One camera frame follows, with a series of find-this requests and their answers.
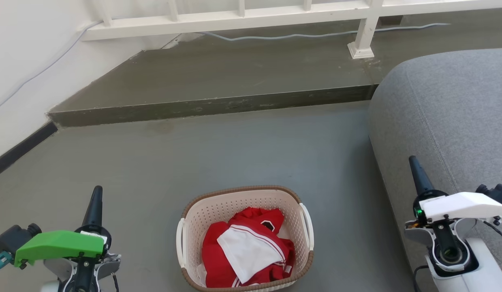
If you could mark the red and white garment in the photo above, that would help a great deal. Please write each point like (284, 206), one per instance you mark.
(216, 251)

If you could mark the black baseboard strip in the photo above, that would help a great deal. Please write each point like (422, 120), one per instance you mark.
(20, 148)

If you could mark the grey fabric sofa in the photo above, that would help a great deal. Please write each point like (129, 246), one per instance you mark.
(457, 113)

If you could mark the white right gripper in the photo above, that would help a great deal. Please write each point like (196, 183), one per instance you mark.
(461, 207)

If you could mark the raised concrete step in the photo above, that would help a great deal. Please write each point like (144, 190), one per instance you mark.
(234, 69)

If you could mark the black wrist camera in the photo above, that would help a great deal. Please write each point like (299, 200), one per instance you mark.
(11, 239)
(496, 194)

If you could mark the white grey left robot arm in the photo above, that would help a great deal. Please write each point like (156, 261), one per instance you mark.
(84, 275)

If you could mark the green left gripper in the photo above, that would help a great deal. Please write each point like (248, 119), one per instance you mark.
(58, 243)

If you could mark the cream laundry basket brown rim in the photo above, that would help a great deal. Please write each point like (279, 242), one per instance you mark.
(206, 211)

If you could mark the dark square post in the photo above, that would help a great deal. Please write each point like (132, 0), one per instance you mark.
(390, 21)

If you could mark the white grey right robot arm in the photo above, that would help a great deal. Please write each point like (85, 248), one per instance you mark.
(481, 267)

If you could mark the white wooden railing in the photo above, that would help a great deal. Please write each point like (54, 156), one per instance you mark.
(234, 18)

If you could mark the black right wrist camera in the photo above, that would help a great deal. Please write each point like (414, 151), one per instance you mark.
(496, 194)

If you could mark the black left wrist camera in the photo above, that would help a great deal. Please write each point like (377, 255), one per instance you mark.
(11, 239)

